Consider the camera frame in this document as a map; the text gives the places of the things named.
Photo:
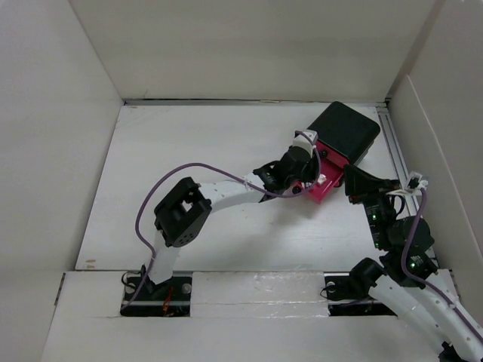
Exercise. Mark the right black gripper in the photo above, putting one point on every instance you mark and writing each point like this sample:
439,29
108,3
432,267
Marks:
359,185

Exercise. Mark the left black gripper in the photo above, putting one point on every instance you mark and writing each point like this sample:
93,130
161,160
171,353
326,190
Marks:
312,169

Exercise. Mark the pink white eraser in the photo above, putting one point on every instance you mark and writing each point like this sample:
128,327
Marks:
321,179

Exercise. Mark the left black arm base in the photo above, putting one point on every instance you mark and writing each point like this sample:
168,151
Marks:
170,299

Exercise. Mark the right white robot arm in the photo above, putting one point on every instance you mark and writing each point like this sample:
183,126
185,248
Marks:
405,279

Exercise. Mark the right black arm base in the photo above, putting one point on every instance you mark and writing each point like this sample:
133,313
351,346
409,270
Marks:
344,301

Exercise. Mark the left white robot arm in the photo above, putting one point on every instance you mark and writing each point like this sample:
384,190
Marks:
182,213

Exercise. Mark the black drawer cabinet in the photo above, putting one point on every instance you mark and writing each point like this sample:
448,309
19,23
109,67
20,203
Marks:
345,130

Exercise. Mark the aluminium rail right side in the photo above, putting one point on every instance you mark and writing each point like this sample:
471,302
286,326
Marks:
398,160

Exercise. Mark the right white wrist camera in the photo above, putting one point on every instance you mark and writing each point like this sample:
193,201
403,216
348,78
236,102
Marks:
414,185

